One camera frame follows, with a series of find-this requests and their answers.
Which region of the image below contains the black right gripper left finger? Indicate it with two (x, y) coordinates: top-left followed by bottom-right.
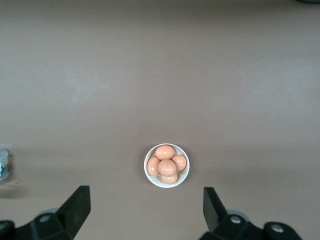
(14, 185), (91, 240)

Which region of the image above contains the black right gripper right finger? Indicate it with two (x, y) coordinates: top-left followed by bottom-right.
(199, 187), (266, 240)

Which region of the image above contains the brown egg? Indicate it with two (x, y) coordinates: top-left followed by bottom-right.
(155, 145), (176, 160)
(146, 156), (162, 177)
(158, 158), (177, 177)
(171, 154), (187, 172)
(160, 172), (178, 185)

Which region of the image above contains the clear plastic egg box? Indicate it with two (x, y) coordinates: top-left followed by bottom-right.
(0, 144), (13, 182)

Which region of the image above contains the white round bowl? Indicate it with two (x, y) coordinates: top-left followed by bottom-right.
(143, 143), (190, 189)

